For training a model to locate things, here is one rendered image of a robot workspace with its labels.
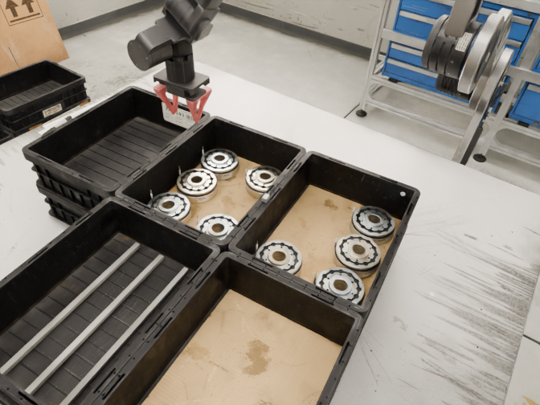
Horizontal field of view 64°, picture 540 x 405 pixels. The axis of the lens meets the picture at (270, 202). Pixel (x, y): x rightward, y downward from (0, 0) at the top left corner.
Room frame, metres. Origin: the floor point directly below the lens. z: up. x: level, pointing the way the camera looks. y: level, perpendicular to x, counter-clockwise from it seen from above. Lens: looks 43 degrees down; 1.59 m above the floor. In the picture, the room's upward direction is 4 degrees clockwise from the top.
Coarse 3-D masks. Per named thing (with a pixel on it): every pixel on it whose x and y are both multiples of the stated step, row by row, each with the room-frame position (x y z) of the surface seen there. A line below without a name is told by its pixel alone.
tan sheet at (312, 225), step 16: (304, 192) 0.86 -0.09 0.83; (320, 192) 0.86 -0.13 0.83; (304, 208) 0.80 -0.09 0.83; (320, 208) 0.80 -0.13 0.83; (336, 208) 0.81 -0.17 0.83; (352, 208) 0.81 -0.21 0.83; (288, 224) 0.74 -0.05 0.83; (304, 224) 0.74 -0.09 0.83; (320, 224) 0.74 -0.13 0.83; (336, 224) 0.75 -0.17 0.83; (288, 240) 0.68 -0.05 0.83; (304, 240) 0.69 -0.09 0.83; (320, 240) 0.69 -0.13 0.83; (304, 256) 0.64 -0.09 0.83; (320, 256) 0.64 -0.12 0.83; (384, 256) 0.66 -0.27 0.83; (304, 272) 0.59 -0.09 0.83; (320, 272) 0.60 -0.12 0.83; (368, 288) 0.56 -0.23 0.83
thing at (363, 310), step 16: (304, 160) 0.87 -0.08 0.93; (336, 160) 0.88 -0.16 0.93; (288, 176) 0.80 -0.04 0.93; (384, 176) 0.83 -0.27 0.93; (272, 192) 0.74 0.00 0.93; (416, 192) 0.78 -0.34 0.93; (400, 224) 0.67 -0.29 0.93; (240, 240) 0.59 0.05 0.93; (288, 272) 0.51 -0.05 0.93; (384, 272) 0.53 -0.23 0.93; (320, 288) 0.48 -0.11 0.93; (352, 304) 0.45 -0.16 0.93; (368, 304) 0.45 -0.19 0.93
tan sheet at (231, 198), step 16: (240, 160) 0.98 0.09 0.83; (240, 176) 0.91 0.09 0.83; (176, 192) 0.82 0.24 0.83; (224, 192) 0.83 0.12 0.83; (240, 192) 0.84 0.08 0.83; (192, 208) 0.77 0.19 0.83; (208, 208) 0.77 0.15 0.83; (224, 208) 0.77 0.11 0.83; (240, 208) 0.78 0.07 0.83; (192, 224) 0.71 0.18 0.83
